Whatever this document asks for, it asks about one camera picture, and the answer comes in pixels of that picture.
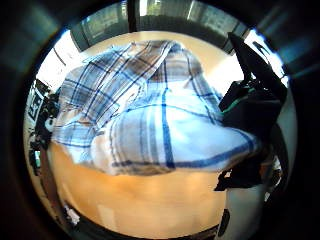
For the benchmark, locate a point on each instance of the blue white plaid shirt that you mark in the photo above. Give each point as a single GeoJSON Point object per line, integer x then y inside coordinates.
{"type": "Point", "coordinates": [160, 120]}

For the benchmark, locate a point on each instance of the white cube with black markers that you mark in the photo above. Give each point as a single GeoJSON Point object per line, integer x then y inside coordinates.
{"type": "Point", "coordinates": [35, 104]}

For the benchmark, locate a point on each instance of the window with dark frame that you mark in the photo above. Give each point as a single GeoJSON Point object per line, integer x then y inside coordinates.
{"type": "Point", "coordinates": [106, 23]}

